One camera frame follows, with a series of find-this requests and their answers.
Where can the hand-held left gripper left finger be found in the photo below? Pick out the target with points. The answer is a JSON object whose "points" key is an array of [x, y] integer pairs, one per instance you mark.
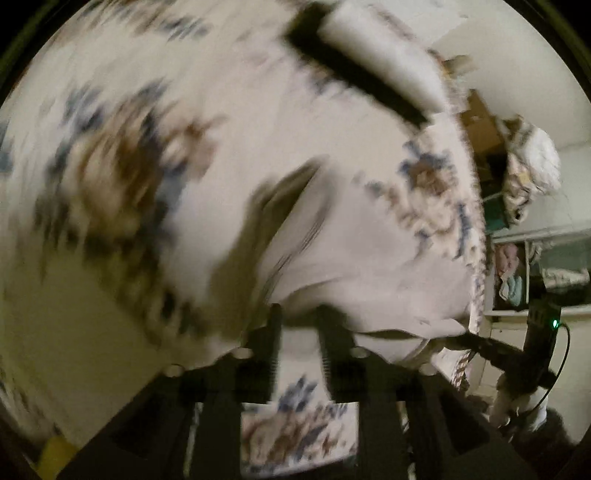
{"points": [[264, 364]]}

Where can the light blue folded cloth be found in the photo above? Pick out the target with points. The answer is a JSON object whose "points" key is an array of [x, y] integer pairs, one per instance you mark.
{"points": [[510, 290]]}

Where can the green storage box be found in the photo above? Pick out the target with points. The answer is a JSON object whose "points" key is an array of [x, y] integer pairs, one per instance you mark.
{"points": [[496, 214]]}

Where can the person's right hand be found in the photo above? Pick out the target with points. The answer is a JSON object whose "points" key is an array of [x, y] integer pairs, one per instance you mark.
{"points": [[515, 404]]}

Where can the pale lilac small garment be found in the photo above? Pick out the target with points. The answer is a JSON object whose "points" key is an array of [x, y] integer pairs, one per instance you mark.
{"points": [[351, 258]]}

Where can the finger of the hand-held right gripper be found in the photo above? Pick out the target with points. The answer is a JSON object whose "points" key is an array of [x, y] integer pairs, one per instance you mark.
{"points": [[475, 345]]}

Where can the white open shelf cabinet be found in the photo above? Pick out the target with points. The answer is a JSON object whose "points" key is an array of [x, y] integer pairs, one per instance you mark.
{"points": [[558, 277]]}

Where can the pink folded cloth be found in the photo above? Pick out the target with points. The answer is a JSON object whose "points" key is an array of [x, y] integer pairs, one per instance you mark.
{"points": [[507, 258]]}

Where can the floral printed bed sheet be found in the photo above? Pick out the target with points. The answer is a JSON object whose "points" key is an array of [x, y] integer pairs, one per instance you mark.
{"points": [[115, 138]]}

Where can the pile of patterned bedding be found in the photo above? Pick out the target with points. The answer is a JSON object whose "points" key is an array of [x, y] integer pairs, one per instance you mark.
{"points": [[531, 166]]}

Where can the yellow object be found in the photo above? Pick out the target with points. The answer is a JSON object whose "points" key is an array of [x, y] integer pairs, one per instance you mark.
{"points": [[55, 457]]}

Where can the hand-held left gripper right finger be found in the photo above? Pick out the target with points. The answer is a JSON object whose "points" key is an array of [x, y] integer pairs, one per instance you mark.
{"points": [[338, 364]]}

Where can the brown cardboard box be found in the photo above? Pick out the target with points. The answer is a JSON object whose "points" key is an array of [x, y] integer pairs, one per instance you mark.
{"points": [[480, 120]]}

